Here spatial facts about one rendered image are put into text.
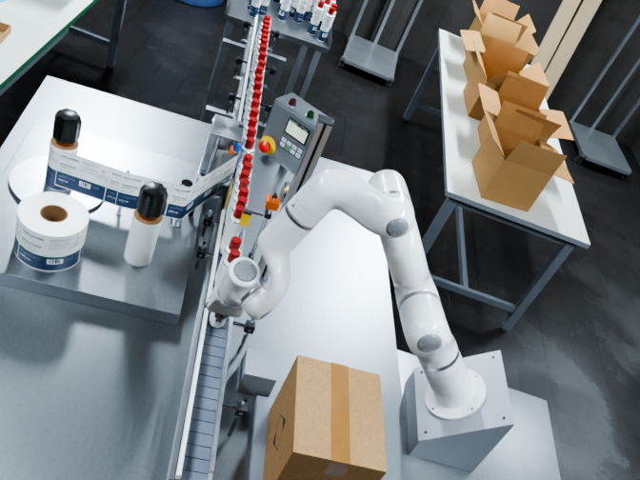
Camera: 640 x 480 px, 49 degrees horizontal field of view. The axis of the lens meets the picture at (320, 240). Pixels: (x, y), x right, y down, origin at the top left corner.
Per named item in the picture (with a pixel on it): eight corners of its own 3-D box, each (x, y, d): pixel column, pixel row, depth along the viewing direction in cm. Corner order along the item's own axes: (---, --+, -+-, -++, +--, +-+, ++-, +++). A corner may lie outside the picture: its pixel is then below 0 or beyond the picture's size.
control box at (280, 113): (274, 140, 230) (292, 91, 219) (313, 169, 226) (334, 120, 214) (255, 149, 222) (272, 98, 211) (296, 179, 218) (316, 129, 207)
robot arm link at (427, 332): (454, 334, 208) (431, 277, 195) (469, 381, 193) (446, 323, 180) (415, 347, 210) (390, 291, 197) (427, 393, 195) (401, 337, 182)
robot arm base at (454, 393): (430, 370, 226) (413, 332, 215) (489, 369, 217) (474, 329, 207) (420, 420, 212) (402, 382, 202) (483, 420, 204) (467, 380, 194)
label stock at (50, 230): (82, 273, 214) (89, 239, 205) (10, 269, 206) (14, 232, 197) (83, 230, 228) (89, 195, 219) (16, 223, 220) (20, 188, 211)
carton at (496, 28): (444, 53, 485) (469, 4, 462) (501, 74, 493) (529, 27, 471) (451, 84, 450) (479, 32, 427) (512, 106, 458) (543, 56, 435)
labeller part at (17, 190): (26, 149, 247) (26, 146, 247) (113, 172, 254) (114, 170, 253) (-6, 201, 223) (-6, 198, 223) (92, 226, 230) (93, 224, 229)
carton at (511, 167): (452, 150, 382) (485, 90, 360) (534, 176, 392) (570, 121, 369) (462, 194, 350) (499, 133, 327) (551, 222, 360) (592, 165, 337)
